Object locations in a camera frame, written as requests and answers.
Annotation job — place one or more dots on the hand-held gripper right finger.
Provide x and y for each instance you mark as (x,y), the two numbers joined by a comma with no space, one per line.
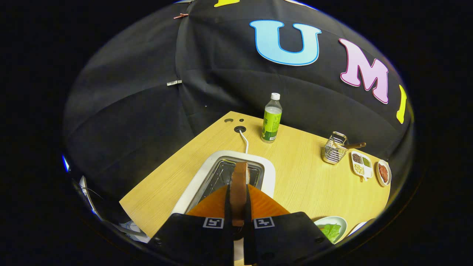
(248,212)

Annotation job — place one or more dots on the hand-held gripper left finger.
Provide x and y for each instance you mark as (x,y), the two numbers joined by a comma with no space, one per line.
(228,212)

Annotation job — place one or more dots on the toasted bread slice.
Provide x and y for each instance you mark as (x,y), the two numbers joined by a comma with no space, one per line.
(239,192)

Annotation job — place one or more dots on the green lettuce leaf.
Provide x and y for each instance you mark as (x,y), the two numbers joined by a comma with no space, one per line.
(330,231)

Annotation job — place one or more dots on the white toaster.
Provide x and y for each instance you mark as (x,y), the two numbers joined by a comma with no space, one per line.
(266,173)

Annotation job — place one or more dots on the pale green round plate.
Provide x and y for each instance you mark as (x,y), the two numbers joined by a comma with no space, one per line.
(342,221)

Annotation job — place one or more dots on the green label plastic bottle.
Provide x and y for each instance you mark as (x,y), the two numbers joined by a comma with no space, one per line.
(272,120)

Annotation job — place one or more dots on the white square plate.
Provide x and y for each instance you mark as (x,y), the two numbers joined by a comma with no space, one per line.
(356,227)

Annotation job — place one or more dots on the white divided dish with beans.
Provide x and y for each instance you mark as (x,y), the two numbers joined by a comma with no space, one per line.
(361,164)

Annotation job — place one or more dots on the brown grilled meat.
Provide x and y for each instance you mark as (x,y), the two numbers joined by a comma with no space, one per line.
(383,173)

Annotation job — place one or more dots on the white cloth clip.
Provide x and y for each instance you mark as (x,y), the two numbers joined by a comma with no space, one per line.
(173,82)

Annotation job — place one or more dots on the white round plate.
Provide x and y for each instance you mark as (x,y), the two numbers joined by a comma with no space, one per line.
(383,161)

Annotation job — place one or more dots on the black backdrop cloth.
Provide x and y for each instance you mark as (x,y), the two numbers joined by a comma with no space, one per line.
(147,92)

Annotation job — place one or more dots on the red cloth clip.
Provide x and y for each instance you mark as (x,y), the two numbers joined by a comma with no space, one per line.
(181,16)

